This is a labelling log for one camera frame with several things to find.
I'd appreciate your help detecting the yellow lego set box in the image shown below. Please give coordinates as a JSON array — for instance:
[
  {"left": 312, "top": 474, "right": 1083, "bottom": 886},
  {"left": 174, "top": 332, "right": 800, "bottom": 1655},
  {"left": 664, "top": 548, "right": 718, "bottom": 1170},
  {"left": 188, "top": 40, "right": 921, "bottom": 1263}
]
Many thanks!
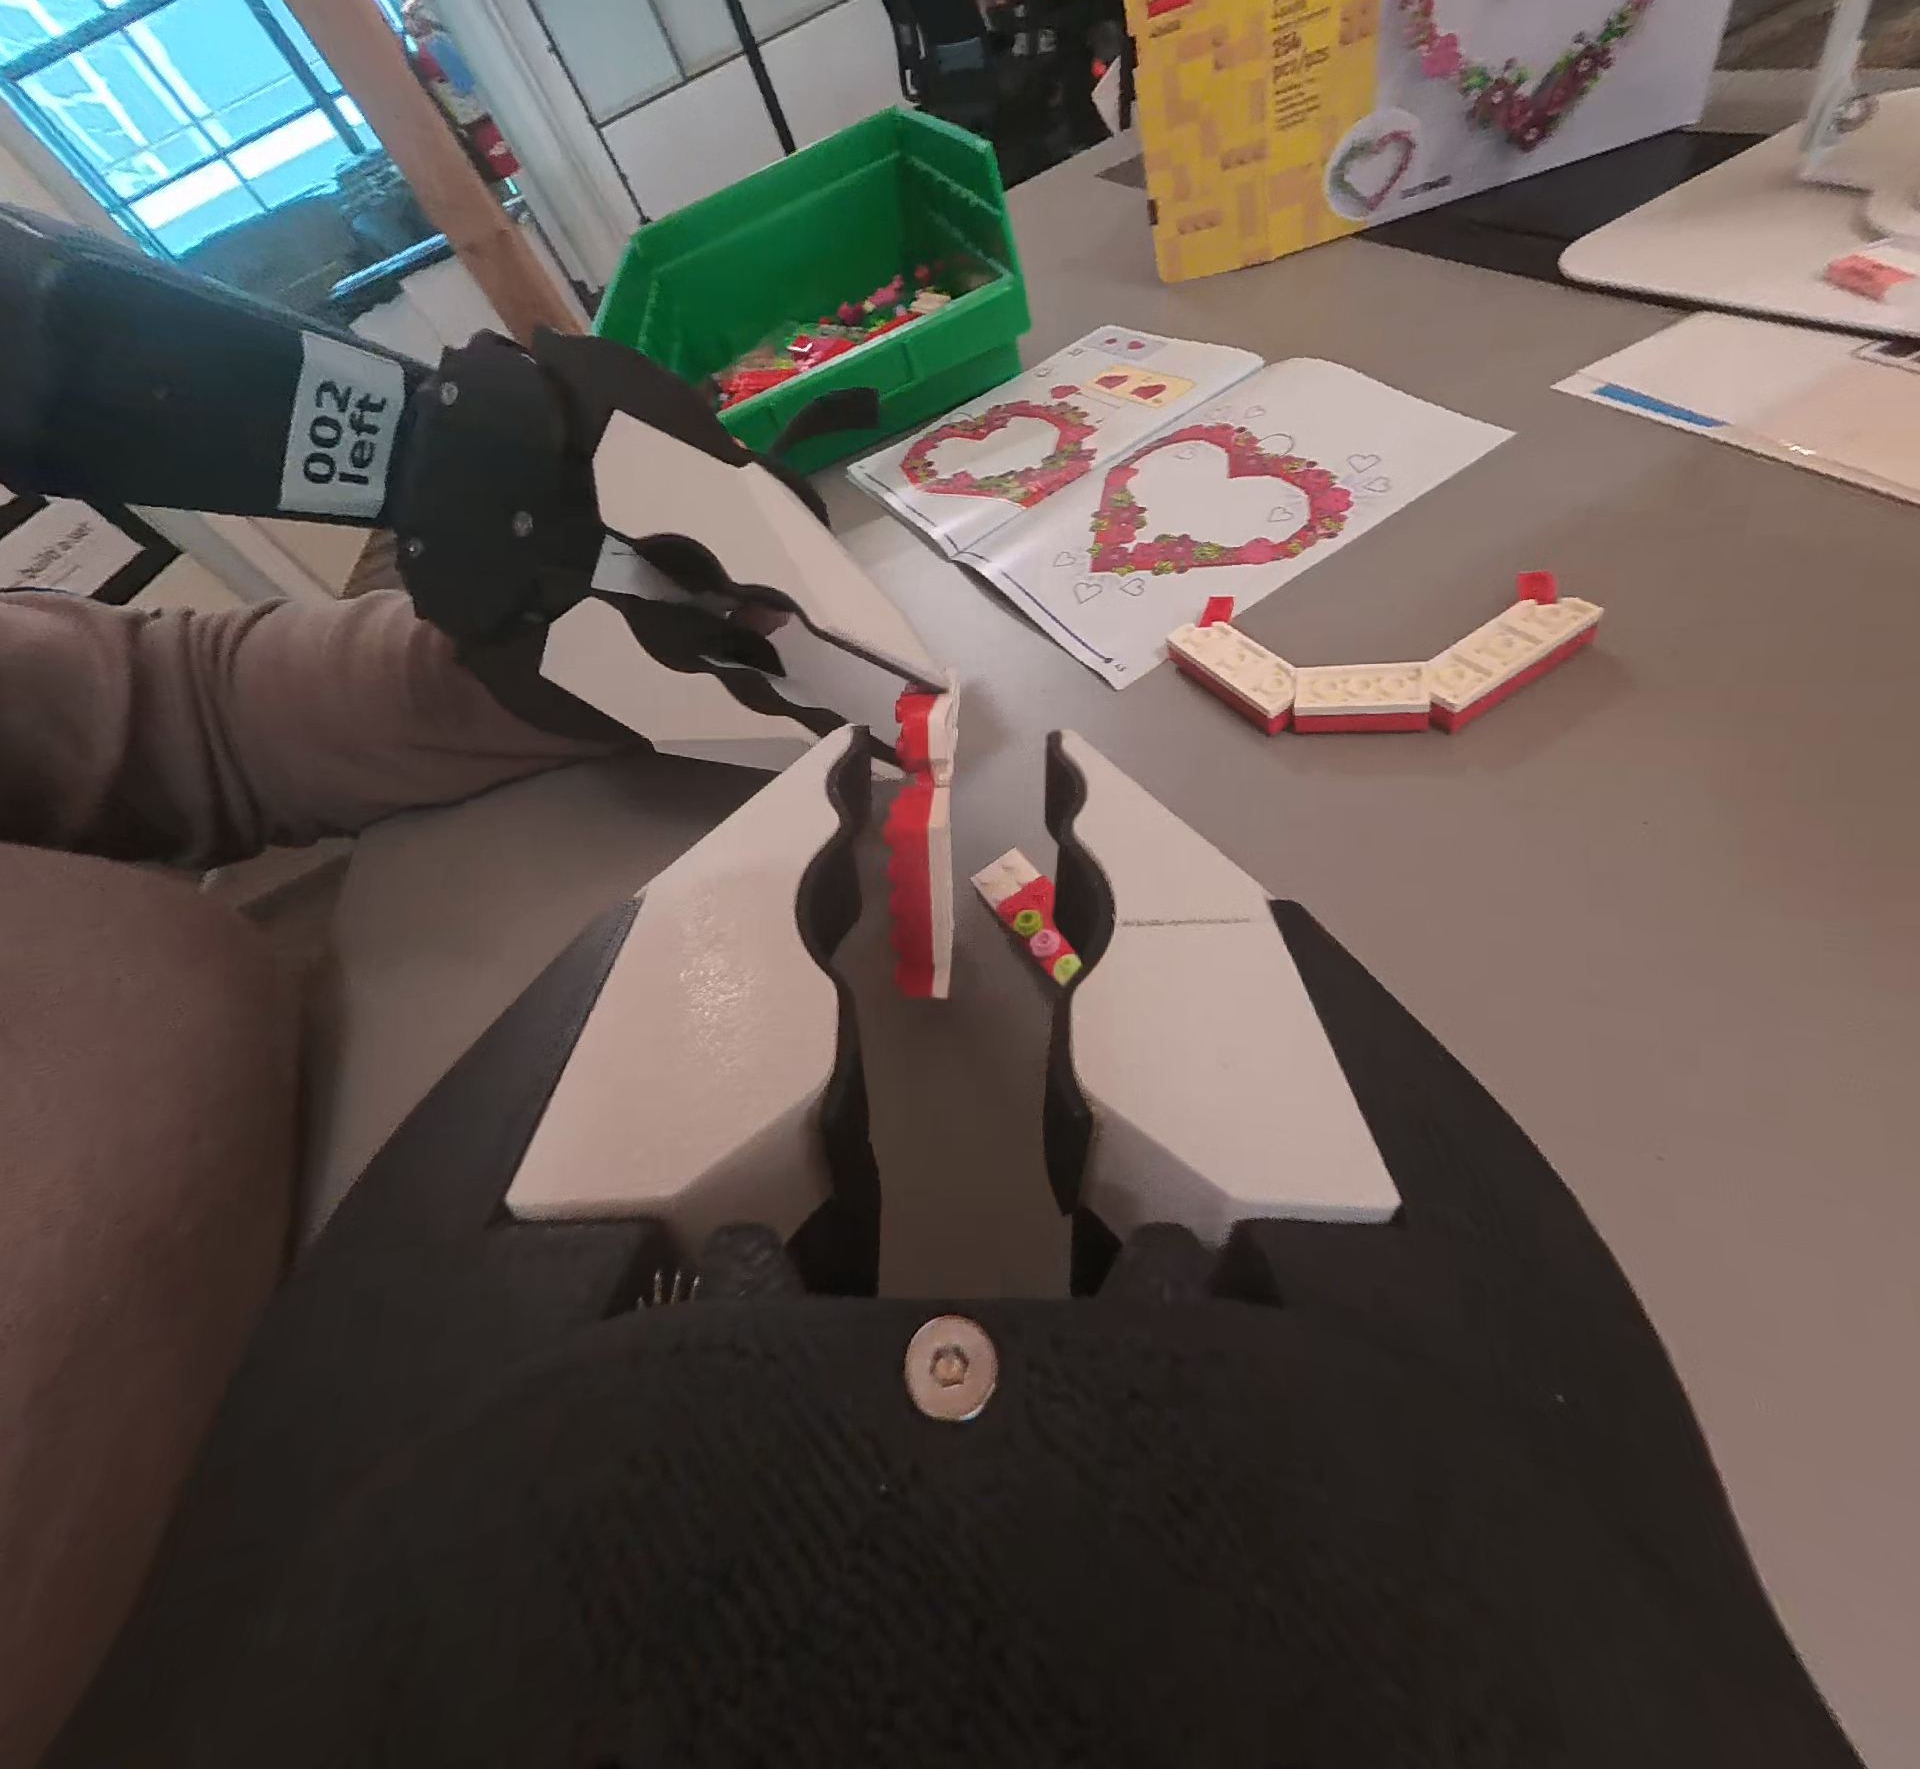
[{"left": 1120, "top": 0, "right": 1777, "bottom": 288}]

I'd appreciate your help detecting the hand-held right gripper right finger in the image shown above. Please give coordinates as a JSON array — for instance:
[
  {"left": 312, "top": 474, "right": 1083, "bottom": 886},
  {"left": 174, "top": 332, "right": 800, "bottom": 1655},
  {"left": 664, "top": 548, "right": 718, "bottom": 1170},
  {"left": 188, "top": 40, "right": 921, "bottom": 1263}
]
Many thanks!
[{"left": 1041, "top": 729, "right": 1407, "bottom": 1236}]

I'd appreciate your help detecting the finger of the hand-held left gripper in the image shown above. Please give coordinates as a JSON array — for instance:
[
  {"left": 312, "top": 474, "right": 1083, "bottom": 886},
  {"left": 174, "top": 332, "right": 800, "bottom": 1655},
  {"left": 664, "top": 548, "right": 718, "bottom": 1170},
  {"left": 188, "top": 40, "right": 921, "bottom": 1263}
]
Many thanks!
[
  {"left": 540, "top": 583, "right": 873, "bottom": 752},
  {"left": 593, "top": 424, "right": 951, "bottom": 697}
]

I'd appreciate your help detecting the person's brown clothing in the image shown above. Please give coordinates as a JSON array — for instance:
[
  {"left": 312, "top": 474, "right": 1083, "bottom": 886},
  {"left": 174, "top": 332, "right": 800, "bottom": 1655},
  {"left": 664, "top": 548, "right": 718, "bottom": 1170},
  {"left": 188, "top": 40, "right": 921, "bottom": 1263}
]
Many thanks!
[{"left": 0, "top": 841, "right": 338, "bottom": 1769}]

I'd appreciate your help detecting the wooden top white tilt stand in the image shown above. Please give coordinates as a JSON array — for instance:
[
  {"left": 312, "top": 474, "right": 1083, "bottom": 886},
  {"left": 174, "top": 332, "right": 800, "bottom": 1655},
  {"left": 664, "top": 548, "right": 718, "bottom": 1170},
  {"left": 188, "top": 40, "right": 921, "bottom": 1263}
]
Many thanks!
[{"left": 1561, "top": 0, "right": 1920, "bottom": 343}]

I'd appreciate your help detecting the red fire extinguisher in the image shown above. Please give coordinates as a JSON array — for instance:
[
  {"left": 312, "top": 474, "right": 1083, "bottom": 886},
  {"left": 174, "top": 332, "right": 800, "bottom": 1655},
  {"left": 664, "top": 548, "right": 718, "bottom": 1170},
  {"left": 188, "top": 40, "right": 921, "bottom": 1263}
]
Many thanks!
[{"left": 401, "top": 0, "right": 522, "bottom": 190}]

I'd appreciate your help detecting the pile of lego pieces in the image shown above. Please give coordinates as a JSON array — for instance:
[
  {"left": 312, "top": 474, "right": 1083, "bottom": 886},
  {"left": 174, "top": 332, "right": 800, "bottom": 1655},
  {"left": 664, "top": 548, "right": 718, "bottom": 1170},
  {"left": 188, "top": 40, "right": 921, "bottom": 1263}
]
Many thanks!
[{"left": 718, "top": 271, "right": 997, "bottom": 409}]

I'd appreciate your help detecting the red white lego segment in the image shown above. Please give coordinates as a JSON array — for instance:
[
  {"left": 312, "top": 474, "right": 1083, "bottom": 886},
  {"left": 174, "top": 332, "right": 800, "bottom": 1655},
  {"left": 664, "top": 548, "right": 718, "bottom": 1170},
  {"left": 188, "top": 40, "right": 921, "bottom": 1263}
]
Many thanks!
[{"left": 880, "top": 670, "right": 965, "bottom": 1004}]

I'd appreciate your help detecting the red white lego arc assembly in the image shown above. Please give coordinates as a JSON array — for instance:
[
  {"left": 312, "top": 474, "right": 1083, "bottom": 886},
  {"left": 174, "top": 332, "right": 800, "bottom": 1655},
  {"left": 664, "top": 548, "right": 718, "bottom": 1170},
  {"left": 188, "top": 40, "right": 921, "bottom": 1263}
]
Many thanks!
[{"left": 1165, "top": 574, "right": 1609, "bottom": 740}]

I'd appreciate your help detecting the lego instruction booklet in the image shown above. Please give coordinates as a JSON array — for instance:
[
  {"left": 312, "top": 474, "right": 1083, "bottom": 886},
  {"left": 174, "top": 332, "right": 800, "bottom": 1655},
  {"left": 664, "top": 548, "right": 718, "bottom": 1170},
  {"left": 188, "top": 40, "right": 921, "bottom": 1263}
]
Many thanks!
[{"left": 845, "top": 325, "right": 1517, "bottom": 690}]

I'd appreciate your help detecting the large paned window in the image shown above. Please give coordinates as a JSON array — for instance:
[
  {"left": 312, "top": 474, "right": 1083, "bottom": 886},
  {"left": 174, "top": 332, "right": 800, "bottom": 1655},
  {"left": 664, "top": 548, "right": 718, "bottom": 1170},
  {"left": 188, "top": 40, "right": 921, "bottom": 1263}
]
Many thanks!
[{"left": 0, "top": 0, "right": 380, "bottom": 260}]

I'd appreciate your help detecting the wooden support post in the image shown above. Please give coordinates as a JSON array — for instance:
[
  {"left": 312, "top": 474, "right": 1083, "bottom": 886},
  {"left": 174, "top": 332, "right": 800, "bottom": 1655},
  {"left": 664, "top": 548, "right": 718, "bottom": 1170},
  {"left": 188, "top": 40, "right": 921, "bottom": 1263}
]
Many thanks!
[{"left": 187, "top": 0, "right": 590, "bottom": 335}]

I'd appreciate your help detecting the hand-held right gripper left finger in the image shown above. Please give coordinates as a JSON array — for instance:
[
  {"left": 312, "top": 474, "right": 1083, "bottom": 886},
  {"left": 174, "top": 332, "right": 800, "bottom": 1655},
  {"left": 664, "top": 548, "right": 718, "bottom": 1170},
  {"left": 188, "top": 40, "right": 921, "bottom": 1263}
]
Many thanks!
[{"left": 504, "top": 726, "right": 885, "bottom": 1252}]

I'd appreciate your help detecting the green plastic bin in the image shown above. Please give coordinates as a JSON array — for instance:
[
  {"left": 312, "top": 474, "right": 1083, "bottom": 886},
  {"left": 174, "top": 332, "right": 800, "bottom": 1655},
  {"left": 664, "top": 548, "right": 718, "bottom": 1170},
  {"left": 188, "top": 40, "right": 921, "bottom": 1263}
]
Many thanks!
[{"left": 593, "top": 103, "right": 1037, "bottom": 476}]

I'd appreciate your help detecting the clear plastic bag with label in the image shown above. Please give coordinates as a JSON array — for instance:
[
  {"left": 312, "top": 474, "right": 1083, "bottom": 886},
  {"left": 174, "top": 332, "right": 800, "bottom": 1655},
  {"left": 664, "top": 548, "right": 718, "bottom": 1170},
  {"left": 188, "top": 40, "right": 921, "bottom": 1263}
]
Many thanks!
[{"left": 1552, "top": 313, "right": 1920, "bottom": 508}]

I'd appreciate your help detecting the person's left forearm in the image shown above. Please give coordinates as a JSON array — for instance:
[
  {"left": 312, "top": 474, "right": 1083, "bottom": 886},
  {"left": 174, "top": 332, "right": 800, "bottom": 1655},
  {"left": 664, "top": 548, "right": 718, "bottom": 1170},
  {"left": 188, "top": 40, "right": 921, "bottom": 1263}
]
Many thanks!
[{"left": 0, "top": 584, "right": 663, "bottom": 873}]

